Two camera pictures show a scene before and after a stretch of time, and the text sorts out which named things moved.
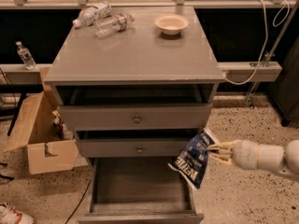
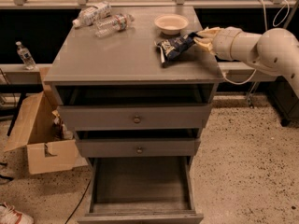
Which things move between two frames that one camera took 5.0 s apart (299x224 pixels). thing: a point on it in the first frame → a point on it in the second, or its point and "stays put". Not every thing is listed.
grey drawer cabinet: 135,98 stays put
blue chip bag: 191,161 → 170,49
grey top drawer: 138,117 stays put
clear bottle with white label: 90,15 stays put
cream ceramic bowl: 171,23 stays put
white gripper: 245,154 → 222,43
